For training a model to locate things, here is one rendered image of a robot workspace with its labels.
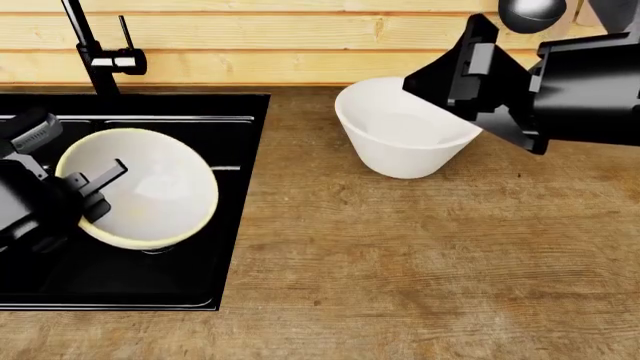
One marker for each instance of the white bowl with cream rim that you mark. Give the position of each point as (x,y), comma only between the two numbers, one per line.
(160,195)

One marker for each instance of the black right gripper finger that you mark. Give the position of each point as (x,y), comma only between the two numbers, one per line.
(515,129)
(480,82)

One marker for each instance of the hanging metal ladle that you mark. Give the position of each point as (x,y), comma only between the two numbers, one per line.
(532,15)

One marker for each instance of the plain white bowl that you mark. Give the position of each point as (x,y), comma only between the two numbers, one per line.
(400,146)

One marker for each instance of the black kitchen faucet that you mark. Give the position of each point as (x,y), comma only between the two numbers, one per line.
(102,75)

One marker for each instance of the hanging dark kitchen utensil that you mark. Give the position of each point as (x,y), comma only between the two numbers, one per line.
(610,13)

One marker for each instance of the black kitchen sink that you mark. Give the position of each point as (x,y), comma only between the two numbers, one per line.
(150,285)

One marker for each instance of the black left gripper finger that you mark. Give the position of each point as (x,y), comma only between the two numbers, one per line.
(102,175)
(97,208)

